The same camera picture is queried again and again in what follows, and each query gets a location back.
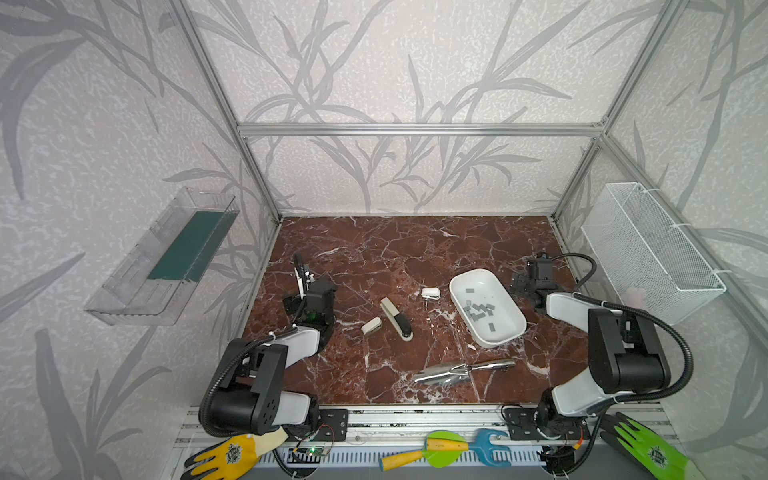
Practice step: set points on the electronics board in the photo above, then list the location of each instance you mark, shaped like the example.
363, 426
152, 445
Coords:
564, 460
310, 455

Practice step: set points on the small white mini stapler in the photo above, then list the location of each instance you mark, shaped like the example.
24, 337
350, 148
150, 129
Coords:
430, 293

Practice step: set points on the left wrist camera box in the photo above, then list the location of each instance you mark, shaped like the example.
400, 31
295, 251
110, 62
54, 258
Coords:
302, 273

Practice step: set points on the right electronics board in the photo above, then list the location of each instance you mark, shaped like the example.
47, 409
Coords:
564, 460

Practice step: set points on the blue plastic toy wrench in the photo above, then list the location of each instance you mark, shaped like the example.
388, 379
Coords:
484, 449

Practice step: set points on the silver metal garden trowel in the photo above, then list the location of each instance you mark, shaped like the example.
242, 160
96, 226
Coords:
455, 373

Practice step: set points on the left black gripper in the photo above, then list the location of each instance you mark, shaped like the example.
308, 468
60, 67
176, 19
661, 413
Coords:
309, 289

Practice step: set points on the small beige staple remover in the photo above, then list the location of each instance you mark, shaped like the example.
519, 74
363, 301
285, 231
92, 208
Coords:
372, 326

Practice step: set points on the left electronics board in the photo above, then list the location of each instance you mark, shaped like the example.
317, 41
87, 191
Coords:
310, 455

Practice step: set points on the white wire mesh basket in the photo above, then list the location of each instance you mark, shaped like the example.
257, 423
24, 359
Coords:
639, 245

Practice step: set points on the yellow work glove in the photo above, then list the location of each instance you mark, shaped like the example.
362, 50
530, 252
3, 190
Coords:
232, 458

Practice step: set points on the yellow green toy tool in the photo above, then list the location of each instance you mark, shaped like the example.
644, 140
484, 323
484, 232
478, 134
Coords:
441, 449

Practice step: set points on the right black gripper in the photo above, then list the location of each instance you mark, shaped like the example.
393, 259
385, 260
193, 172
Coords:
522, 283

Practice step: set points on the white rectangular staple tray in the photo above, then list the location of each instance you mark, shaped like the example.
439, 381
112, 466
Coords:
489, 311

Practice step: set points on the pink item in basket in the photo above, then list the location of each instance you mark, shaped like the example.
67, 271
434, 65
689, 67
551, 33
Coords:
635, 300

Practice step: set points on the green black work glove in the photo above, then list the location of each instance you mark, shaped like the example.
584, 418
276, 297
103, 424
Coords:
646, 449

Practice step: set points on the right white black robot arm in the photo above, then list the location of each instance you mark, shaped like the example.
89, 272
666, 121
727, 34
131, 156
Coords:
625, 355

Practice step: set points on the clear acrylic wall shelf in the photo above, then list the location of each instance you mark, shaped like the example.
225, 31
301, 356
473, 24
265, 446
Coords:
155, 281

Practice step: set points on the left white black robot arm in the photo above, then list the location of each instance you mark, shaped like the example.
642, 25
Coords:
246, 392

